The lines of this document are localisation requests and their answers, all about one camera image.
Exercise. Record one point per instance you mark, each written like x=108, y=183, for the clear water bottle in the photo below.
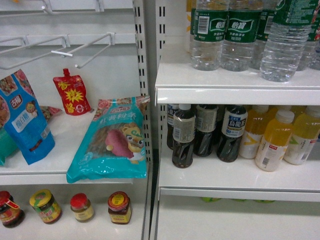
x=289, y=31

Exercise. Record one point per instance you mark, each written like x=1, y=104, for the white upper right shelf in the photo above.
x=182, y=84

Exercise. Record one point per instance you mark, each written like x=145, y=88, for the white shelf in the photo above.
x=68, y=132
x=182, y=84
x=241, y=179

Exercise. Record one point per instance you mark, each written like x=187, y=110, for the white lower right shelf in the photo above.
x=241, y=179

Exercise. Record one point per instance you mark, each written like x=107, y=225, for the white left shelf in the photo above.
x=68, y=132

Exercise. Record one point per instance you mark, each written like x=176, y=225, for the water bottle shelf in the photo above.
x=241, y=32
x=210, y=20
x=309, y=48
x=265, y=22

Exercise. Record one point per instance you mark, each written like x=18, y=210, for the rear dark tea bottle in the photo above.
x=171, y=110

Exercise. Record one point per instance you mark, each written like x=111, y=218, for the dark tea bottle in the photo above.
x=171, y=110
x=183, y=136
x=205, y=124

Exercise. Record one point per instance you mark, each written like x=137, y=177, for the front dark tea bottle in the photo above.
x=183, y=136

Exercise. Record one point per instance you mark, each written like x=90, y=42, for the middle dark tea bottle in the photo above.
x=205, y=124

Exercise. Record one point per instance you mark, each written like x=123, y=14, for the teal noodle packet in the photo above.
x=113, y=146

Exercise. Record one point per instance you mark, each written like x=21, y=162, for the oolong tea bottle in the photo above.
x=233, y=126

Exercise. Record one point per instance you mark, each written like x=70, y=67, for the red sauce pouch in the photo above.
x=72, y=91

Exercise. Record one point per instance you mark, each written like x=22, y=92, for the left yellow juice bottle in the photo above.
x=256, y=124

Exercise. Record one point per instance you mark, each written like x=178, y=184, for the yellow juice bottle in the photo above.
x=306, y=129
x=256, y=124
x=275, y=141

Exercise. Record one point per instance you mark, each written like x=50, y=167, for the red yellow chili jar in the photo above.
x=119, y=208

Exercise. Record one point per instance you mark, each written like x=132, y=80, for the small floral packet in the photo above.
x=50, y=112

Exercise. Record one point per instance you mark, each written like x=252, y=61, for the red lid small jar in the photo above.
x=82, y=208

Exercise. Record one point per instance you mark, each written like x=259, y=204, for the front yellow juice bottle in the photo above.
x=275, y=141

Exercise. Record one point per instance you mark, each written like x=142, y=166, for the blue sugar bag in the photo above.
x=23, y=119

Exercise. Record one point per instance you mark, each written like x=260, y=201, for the yellow lid sauce jar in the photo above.
x=45, y=204

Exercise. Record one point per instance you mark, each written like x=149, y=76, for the right yellow juice bottle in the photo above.
x=306, y=129

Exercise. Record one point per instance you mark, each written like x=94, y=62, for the green packet far left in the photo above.
x=8, y=146

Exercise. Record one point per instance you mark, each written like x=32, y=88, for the dark sauce jar red lid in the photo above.
x=11, y=215

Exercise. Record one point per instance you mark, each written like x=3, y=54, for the white wire display hook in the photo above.
x=63, y=43

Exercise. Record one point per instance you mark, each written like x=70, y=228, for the white slotted upright post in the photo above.
x=139, y=16

